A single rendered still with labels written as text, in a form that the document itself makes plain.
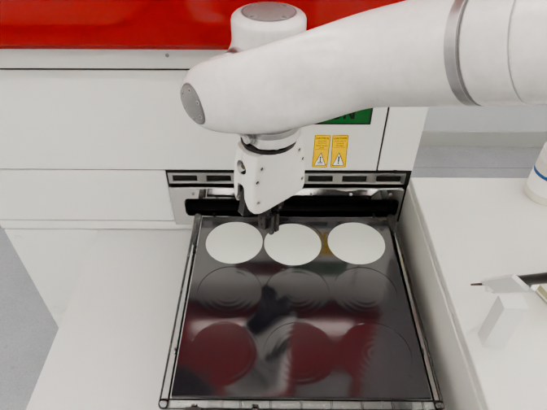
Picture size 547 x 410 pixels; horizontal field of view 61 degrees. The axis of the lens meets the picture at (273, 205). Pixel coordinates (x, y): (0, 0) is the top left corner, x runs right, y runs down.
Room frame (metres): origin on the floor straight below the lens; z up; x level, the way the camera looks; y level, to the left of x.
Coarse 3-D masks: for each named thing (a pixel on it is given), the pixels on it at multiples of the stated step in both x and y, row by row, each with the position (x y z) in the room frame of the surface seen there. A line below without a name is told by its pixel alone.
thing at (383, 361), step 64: (256, 256) 0.53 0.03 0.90; (320, 256) 0.53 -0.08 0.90; (384, 256) 0.53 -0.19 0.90; (192, 320) 0.40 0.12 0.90; (256, 320) 0.40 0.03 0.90; (320, 320) 0.40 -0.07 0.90; (384, 320) 0.40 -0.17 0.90; (192, 384) 0.30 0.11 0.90; (256, 384) 0.30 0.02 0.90; (320, 384) 0.30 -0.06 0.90; (384, 384) 0.30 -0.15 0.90
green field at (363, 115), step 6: (348, 114) 0.66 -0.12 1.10; (354, 114) 0.66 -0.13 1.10; (360, 114) 0.66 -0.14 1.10; (366, 114) 0.66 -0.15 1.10; (330, 120) 0.66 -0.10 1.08; (336, 120) 0.66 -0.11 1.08; (342, 120) 0.66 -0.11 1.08; (348, 120) 0.66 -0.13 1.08; (354, 120) 0.66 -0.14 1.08; (360, 120) 0.66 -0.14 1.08; (366, 120) 0.66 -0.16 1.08
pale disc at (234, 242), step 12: (216, 228) 0.60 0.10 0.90; (228, 228) 0.60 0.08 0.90; (240, 228) 0.60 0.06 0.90; (252, 228) 0.60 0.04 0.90; (216, 240) 0.56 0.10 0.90; (228, 240) 0.56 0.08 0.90; (240, 240) 0.56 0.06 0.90; (252, 240) 0.56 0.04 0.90; (216, 252) 0.54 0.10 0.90; (228, 252) 0.54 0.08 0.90; (240, 252) 0.54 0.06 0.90; (252, 252) 0.54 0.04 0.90
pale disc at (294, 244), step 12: (288, 228) 0.59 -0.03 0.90; (300, 228) 0.60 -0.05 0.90; (276, 240) 0.56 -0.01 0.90; (288, 240) 0.56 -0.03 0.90; (300, 240) 0.56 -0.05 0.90; (312, 240) 0.56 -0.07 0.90; (276, 252) 0.53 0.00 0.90; (288, 252) 0.53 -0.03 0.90; (300, 252) 0.54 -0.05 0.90; (312, 252) 0.54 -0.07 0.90; (288, 264) 0.51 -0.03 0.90
